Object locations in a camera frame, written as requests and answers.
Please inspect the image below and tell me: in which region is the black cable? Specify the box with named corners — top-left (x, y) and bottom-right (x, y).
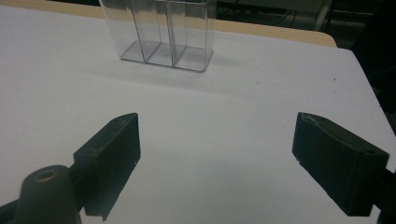
top-left (274, 8), bottom-right (298, 27)

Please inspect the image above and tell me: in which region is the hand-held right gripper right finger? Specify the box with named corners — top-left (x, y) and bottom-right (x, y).
top-left (291, 111), bottom-right (390, 217)

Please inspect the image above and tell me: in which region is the clear plastic divided organizer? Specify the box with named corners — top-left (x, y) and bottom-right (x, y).
top-left (98, 0), bottom-right (218, 74)

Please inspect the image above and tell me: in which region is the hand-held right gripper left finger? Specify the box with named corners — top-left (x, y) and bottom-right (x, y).
top-left (72, 112), bottom-right (142, 222)

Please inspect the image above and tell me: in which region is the white metal stand leg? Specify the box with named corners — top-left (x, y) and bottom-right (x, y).
top-left (313, 0), bottom-right (334, 32)

